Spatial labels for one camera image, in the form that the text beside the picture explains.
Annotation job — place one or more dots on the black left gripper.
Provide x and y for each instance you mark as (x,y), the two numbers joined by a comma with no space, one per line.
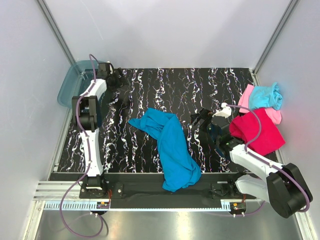
(120,81)

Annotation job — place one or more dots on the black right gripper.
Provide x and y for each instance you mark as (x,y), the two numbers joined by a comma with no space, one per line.
(206,115)

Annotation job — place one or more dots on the blue t shirt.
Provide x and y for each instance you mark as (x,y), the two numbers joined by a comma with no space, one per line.
(179,169)

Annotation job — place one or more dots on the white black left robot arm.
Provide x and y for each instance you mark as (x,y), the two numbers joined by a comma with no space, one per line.
(86,115)

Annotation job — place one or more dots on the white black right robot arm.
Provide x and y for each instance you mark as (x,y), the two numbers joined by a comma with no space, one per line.
(282,186)

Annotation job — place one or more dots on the teal transparent plastic bin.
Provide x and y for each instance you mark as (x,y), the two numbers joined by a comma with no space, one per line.
(76,81)

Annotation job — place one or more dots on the magenta t shirt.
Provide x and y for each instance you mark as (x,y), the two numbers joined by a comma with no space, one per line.
(246,127)

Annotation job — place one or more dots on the cyan t shirt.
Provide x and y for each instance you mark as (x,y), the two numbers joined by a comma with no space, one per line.
(266,97)

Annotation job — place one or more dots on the light pink t shirt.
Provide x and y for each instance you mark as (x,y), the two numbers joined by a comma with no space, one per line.
(274,115)

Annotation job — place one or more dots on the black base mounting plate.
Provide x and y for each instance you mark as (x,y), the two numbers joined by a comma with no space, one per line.
(144,192)

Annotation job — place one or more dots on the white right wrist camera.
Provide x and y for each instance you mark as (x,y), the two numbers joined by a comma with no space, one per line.
(225,111)

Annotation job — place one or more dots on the left aluminium frame post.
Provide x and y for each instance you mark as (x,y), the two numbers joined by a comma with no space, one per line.
(44,8)

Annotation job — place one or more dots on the aluminium frame post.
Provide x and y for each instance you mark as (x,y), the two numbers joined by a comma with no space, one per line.
(275,35)
(44,8)

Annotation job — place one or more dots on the right aluminium frame post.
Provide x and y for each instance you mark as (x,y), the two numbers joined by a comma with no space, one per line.
(275,35)

